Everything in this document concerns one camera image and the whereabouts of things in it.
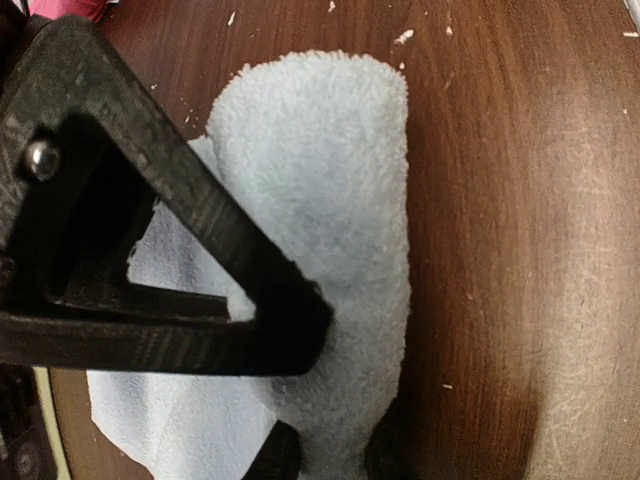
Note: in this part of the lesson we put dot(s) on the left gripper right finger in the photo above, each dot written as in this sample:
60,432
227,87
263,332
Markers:
384,459

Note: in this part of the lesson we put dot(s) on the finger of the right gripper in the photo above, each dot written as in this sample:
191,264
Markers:
120,250

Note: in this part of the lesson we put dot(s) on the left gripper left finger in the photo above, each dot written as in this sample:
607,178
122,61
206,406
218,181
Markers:
280,456

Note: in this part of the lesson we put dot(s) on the pink towel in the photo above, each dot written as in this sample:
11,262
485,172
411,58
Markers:
55,9

